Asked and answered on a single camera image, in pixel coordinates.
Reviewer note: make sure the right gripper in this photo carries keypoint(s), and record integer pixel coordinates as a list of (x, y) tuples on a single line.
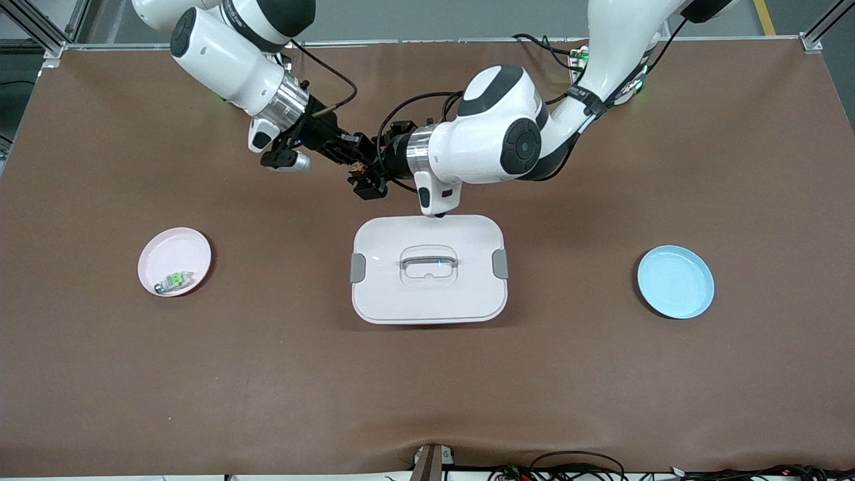
[(323, 136)]

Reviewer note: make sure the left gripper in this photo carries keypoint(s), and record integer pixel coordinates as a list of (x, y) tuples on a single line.
[(392, 160)]

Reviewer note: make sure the orange and black switch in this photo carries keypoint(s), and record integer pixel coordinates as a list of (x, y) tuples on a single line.
[(361, 171)]

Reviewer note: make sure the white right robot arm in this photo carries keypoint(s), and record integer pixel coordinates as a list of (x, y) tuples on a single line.
[(227, 60)]

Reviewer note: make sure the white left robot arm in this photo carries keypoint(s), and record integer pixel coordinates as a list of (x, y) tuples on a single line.
[(481, 143)]

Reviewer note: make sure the grey box latch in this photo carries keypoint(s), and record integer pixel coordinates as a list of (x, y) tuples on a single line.
[(358, 268), (500, 264)]

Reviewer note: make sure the white lidded storage box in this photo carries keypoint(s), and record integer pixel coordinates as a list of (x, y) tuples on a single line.
[(427, 300)]

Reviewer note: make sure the pink round plate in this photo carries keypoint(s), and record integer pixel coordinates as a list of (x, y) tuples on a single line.
[(170, 254)]

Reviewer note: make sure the brown table mat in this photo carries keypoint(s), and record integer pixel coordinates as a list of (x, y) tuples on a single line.
[(267, 374)]

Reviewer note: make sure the light blue round plate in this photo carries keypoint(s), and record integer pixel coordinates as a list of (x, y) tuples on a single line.
[(674, 284)]

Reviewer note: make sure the green switch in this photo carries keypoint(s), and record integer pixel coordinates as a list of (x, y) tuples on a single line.
[(175, 280)]

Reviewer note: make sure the metal table edge bracket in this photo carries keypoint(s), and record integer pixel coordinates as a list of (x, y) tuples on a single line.
[(431, 464)]

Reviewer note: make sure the aluminium frame post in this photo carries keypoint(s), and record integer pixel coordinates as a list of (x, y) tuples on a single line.
[(811, 43), (57, 47)]

